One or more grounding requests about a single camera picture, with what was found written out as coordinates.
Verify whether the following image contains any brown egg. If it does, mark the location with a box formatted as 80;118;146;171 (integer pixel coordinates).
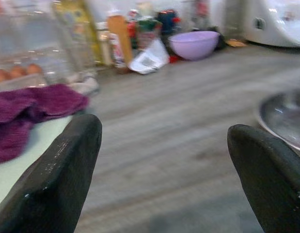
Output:
26;63;43;75
10;65;27;79
0;69;10;83

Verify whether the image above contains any purple knitted cloth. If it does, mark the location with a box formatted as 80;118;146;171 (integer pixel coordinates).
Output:
0;83;90;165

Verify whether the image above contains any green rimmed tray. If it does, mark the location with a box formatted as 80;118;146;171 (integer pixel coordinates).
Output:
0;114;77;207

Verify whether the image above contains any steel bowl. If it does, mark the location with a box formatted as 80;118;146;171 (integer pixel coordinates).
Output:
257;88;300;160

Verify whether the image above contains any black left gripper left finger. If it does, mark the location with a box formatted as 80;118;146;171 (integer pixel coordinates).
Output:
0;114;103;233

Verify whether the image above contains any lilac plastic bowl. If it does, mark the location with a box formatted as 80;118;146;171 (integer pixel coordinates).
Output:
169;31;220;61

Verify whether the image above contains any orange bottle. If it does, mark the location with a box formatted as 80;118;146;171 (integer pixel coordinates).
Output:
106;14;134;74

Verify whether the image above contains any brown flat packet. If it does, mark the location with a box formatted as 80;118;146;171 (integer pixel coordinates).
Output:
224;38;248;48

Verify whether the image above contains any clear plastic egg carton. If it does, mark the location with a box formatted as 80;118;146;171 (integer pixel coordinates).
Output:
0;9;68;86

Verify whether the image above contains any grey crumpled cloth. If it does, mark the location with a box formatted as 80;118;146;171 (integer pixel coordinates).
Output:
67;74;101;96

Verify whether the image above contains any green and red packet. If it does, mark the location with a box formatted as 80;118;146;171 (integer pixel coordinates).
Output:
134;18;163;50

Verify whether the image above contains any yellow food pack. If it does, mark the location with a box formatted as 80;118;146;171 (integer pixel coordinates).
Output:
55;0;103;67

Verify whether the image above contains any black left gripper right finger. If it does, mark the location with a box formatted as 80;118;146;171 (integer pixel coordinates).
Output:
227;124;300;233

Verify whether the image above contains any dark bottle with red cap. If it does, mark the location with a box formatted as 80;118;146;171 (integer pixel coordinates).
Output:
156;9;182;37

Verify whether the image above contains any white printed paper pack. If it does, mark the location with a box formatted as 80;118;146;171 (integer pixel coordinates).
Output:
127;40;170;75

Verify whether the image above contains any white kitchen cooking machine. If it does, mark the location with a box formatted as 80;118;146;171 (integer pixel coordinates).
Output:
224;0;300;48

